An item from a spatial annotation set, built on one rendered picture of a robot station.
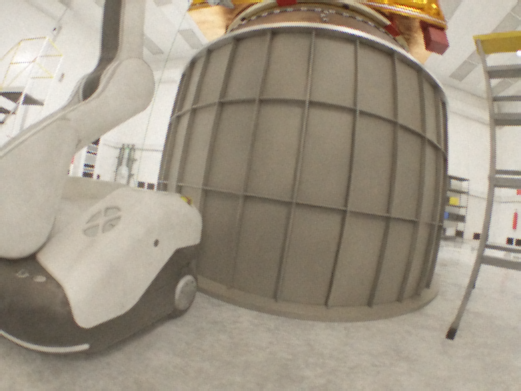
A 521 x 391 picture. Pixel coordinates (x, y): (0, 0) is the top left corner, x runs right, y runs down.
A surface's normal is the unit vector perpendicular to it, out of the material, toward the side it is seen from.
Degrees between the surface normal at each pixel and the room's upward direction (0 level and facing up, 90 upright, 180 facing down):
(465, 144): 90
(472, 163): 90
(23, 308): 73
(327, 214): 90
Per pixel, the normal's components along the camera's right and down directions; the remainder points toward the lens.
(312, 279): -0.09, -0.03
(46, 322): 0.63, 0.07
